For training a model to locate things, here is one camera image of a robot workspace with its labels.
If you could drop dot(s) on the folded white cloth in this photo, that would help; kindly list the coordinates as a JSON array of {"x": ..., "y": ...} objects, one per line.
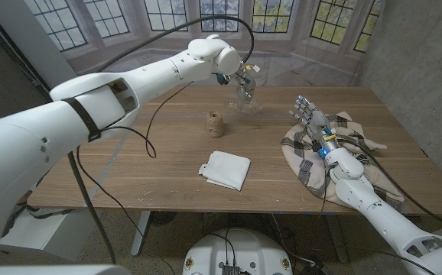
[{"x": 226, "y": 170}]

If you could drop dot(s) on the clear plastic bottle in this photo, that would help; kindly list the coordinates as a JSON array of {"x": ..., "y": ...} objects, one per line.
[{"x": 252, "y": 105}]

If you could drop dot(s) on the grey table leg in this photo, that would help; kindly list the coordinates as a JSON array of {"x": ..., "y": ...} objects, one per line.
[
  {"x": 335, "y": 237},
  {"x": 140, "y": 233}
]

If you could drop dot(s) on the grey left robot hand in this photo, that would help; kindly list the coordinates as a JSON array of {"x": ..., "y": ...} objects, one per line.
[{"x": 244, "y": 86}]

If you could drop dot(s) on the printed window backdrop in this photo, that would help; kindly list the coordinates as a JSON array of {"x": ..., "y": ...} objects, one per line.
[{"x": 301, "y": 68}]

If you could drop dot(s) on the beige plaid towel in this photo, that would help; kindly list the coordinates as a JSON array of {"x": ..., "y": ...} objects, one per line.
[{"x": 301, "y": 153}]

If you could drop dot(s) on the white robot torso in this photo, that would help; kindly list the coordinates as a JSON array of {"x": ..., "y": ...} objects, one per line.
[{"x": 240, "y": 248}]

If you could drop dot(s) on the white pillar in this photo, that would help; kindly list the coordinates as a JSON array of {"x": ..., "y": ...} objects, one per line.
[{"x": 22, "y": 30}]

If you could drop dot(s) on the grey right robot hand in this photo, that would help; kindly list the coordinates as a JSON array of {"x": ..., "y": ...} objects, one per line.
[{"x": 316, "y": 120}]

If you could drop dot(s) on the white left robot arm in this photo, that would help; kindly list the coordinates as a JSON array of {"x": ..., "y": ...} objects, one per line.
[{"x": 91, "y": 103}]

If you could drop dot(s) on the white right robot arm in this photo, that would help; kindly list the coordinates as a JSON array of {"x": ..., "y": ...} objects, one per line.
[{"x": 377, "y": 214}]

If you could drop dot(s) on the grey tape line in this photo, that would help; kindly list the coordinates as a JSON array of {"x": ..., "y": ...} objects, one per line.
[{"x": 182, "y": 115}]

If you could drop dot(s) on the brown twine spool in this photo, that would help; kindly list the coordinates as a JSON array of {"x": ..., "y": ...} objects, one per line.
[{"x": 215, "y": 124}]

